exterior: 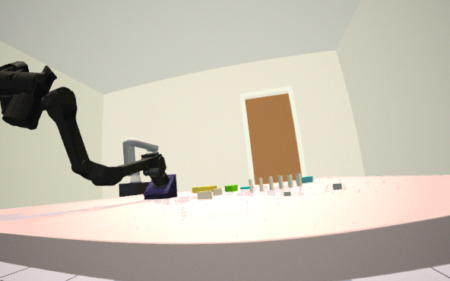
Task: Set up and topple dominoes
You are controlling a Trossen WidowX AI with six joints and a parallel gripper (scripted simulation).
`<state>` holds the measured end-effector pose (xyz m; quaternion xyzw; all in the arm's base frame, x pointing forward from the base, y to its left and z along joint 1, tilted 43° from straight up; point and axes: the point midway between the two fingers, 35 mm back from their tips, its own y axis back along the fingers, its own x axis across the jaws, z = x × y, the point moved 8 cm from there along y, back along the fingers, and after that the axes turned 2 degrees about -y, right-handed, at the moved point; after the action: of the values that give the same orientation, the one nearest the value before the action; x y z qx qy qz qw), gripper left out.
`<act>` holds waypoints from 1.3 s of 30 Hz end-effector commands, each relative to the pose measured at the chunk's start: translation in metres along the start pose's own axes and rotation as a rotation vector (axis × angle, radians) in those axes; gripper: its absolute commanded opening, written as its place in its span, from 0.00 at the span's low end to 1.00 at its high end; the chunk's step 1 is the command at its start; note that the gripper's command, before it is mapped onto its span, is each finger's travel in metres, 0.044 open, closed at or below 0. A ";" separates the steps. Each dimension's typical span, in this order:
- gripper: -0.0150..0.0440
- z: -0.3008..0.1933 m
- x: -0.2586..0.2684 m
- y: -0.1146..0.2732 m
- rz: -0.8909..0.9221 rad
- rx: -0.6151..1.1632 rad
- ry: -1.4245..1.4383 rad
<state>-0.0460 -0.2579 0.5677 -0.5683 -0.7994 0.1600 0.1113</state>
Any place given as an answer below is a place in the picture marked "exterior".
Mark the lime green block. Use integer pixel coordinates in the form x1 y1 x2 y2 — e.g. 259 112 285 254
225 185 238 192

